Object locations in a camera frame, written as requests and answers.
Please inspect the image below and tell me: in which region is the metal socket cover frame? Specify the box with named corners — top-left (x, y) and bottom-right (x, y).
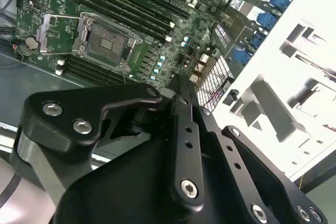
top-left (36, 13), bottom-right (92, 56)

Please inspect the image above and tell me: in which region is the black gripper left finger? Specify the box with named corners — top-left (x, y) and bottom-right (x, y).
top-left (10, 73), bottom-right (207, 210)

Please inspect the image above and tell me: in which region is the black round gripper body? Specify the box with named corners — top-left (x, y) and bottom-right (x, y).
top-left (52, 140), bottom-right (247, 224)

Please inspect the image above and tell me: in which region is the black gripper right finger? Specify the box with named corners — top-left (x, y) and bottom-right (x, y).
top-left (188, 77), bottom-right (329, 224)

